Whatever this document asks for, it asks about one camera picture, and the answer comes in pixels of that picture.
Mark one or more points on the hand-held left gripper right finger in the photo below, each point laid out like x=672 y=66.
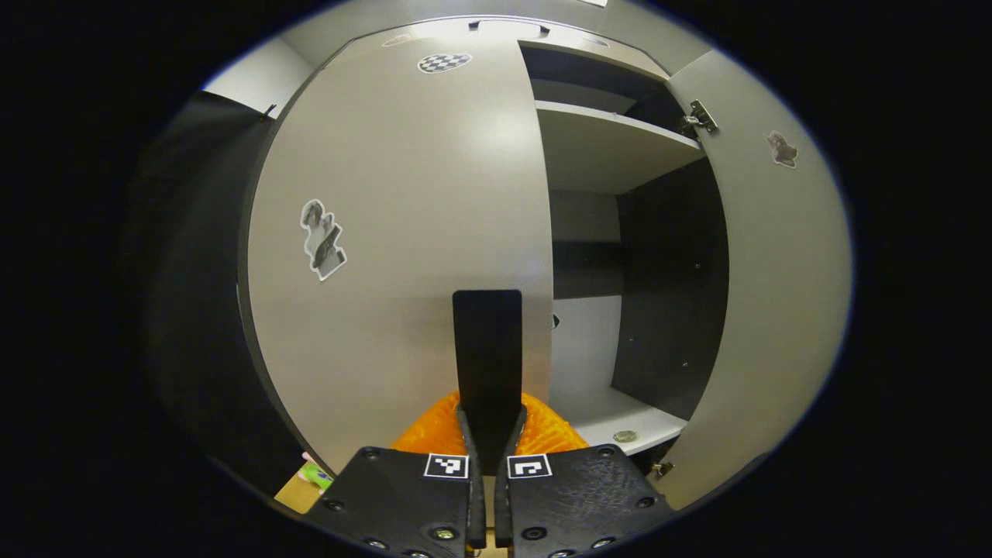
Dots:
x=502 y=504

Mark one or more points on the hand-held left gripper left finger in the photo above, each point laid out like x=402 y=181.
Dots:
x=477 y=504

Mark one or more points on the checkered sticker grey cabinet door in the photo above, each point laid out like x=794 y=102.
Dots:
x=387 y=194

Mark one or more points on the cube sticker grey cabinet door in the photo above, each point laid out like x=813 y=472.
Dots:
x=775 y=271

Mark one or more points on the grey double-door shoe cabinet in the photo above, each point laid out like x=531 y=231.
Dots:
x=604 y=147

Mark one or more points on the metal door hinge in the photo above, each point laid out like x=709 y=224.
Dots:
x=700 y=116
x=662 y=468

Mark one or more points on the green pink plush toy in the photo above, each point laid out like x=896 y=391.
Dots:
x=316 y=474

